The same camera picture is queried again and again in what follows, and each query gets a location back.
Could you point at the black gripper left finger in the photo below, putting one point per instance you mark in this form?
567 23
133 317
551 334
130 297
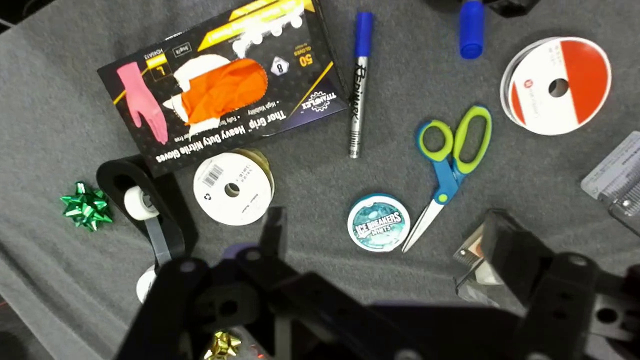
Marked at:
193 306

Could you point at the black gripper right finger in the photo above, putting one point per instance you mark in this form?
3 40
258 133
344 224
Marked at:
560 301

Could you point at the blue cap silver marker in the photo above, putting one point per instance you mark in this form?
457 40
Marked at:
361 87

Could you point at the grey tablecloth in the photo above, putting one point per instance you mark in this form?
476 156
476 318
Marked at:
400 133

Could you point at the blue cap white marker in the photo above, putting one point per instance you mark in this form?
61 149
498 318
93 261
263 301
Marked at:
471 30

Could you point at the gold gift bow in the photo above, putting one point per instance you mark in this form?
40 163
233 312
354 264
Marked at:
223 345

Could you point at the black tape dispenser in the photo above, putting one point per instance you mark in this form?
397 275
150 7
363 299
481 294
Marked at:
170 221

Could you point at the clear acrylic box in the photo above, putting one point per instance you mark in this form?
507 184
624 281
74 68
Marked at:
475 253
617 177

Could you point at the white spool gold ribbon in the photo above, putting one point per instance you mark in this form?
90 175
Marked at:
221 193

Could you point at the green gift bow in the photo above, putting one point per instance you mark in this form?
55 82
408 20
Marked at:
87 206

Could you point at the small green blue scissors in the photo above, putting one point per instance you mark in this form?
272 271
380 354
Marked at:
446 177

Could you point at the teal labelled tape roll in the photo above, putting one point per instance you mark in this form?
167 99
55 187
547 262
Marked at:
379 223

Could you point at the red ribbon spool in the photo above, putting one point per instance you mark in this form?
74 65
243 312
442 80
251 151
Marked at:
581 72

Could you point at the black nitrile glove box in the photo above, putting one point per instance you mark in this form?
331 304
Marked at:
293 40

